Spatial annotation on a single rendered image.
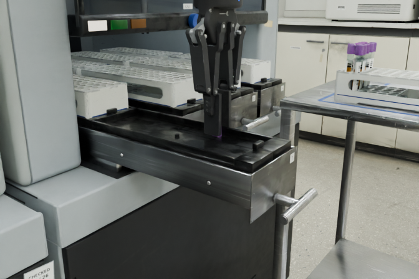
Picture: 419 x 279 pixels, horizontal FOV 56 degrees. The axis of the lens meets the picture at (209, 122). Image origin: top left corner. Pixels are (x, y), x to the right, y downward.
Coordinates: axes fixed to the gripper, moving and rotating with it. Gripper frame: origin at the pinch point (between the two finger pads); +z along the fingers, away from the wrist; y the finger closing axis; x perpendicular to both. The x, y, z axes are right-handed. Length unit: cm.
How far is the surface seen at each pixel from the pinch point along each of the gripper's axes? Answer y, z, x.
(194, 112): -8.0, 3.6, -11.2
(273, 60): -57, 0, -20
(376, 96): -28.6, 0.3, 17.6
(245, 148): 2.8, 3.9, 7.3
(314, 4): -288, -16, -103
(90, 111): 8.9, 1.4, -21.7
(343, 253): -57, 57, 7
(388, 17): -225, -8, -27
